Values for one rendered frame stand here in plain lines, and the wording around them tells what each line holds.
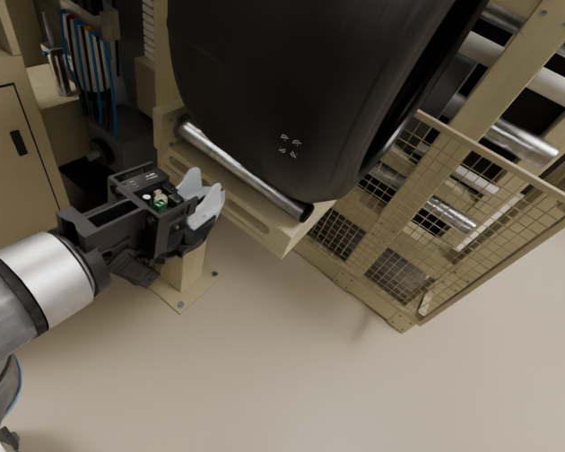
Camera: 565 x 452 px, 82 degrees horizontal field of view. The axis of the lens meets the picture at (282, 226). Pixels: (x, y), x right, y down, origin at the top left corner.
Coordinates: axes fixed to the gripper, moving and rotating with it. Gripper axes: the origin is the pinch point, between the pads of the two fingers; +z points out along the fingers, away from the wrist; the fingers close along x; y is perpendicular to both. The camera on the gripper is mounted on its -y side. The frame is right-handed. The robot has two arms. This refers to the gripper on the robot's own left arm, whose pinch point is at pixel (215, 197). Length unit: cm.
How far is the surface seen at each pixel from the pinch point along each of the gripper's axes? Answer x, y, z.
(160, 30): 39.1, 5.3, 24.7
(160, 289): 36, -97, 33
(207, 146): 17.0, -8.0, 18.8
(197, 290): 24, -96, 43
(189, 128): 22.8, -7.3, 19.4
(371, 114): -12.3, 18.2, 6.7
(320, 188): -10.4, 4.5, 10.0
